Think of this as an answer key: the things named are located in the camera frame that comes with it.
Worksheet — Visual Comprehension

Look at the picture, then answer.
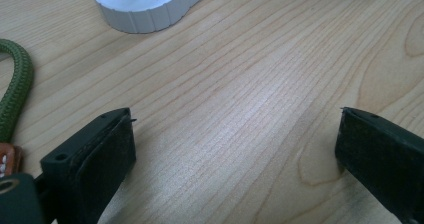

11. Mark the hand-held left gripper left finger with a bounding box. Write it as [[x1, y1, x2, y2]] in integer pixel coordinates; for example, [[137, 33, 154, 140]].
[[39, 107, 138, 224]]

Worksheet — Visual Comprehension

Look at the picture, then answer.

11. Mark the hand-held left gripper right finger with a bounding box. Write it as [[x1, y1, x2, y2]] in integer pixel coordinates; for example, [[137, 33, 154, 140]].
[[334, 106, 424, 224]]

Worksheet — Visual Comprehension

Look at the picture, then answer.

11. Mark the white key stand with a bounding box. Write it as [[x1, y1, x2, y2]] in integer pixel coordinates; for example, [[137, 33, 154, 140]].
[[89, 0, 348, 35]]

